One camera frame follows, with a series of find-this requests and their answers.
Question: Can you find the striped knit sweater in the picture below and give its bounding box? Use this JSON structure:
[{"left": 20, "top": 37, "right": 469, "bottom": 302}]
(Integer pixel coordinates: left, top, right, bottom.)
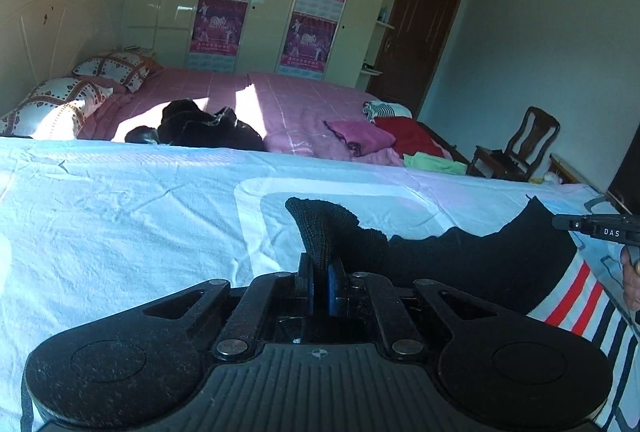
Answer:
[{"left": 285, "top": 197, "right": 639, "bottom": 431}]

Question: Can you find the black clothes pile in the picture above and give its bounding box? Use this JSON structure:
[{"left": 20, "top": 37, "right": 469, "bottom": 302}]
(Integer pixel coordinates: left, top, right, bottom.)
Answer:
[{"left": 125, "top": 99, "right": 266, "bottom": 152}]

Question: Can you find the right hand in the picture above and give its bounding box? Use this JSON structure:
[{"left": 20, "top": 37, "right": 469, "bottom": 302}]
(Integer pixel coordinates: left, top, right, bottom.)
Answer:
[{"left": 620, "top": 246, "right": 640, "bottom": 312}]

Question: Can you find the dark wooden chair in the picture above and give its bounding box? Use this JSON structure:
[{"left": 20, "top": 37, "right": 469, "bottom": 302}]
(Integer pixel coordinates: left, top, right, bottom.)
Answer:
[{"left": 466, "top": 106, "right": 561, "bottom": 182}]

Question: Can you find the magenta folded garment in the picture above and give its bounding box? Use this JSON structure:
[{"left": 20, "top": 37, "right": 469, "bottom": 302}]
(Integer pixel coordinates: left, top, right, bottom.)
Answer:
[{"left": 324, "top": 120, "right": 396, "bottom": 157}]

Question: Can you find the light green folded garment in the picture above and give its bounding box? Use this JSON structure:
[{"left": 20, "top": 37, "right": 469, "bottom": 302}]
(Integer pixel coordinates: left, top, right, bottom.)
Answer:
[{"left": 404, "top": 152, "right": 468, "bottom": 175}]

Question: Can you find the red folded garment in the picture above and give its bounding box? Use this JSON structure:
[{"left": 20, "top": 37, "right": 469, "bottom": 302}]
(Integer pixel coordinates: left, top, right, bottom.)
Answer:
[{"left": 374, "top": 117, "right": 452, "bottom": 160}]

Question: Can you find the pink bed cover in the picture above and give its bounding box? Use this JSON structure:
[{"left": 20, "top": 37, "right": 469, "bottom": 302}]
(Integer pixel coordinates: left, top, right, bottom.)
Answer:
[{"left": 79, "top": 68, "right": 404, "bottom": 167}]

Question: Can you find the striped white green garment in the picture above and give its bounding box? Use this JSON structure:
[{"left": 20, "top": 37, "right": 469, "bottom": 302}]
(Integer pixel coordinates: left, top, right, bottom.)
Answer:
[{"left": 362, "top": 101, "right": 413, "bottom": 122}]

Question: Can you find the white patterned bed sheet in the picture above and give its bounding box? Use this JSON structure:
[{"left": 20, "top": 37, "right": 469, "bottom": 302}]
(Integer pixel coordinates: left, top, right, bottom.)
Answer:
[{"left": 1, "top": 137, "right": 625, "bottom": 431}]

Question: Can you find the lower right purple poster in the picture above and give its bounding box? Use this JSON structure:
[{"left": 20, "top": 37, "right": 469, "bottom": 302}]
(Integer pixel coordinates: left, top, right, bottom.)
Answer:
[{"left": 278, "top": 12, "right": 337, "bottom": 80}]

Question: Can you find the dark brown door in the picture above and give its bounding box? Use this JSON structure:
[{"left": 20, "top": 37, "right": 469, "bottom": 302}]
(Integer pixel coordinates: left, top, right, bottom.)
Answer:
[{"left": 367, "top": 0, "right": 460, "bottom": 116}]

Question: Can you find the lower left purple poster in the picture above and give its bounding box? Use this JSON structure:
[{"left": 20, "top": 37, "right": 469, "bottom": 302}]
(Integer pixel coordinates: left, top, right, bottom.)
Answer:
[{"left": 186, "top": 0, "right": 247, "bottom": 74}]

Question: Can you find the far heart pattern pillow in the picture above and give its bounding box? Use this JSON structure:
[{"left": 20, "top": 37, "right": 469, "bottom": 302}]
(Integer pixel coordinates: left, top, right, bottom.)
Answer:
[{"left": 72, "top": 51, "right": 162, "bottom": 93}]

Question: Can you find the heart pattern pillow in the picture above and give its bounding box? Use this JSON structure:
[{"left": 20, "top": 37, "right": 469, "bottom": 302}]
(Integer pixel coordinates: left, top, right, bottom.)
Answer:
[
  {"left": 72, "top": 51, "right": 162, "bottom": 93},
  {"left": 1, "top": 78, "right": 113, "bottom": 141}
]

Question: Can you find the near heart pattern pillow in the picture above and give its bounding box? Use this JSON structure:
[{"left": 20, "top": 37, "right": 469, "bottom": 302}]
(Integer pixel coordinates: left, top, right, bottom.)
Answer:
[{"left": 1, "top": 78, "right": 113, "bottom": 141}]

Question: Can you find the cream round headboard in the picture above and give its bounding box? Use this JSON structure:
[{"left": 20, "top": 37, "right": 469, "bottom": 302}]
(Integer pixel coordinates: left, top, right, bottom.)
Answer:
[{"left": 0, "top": 0, "right": 116, "bottom": 114}]

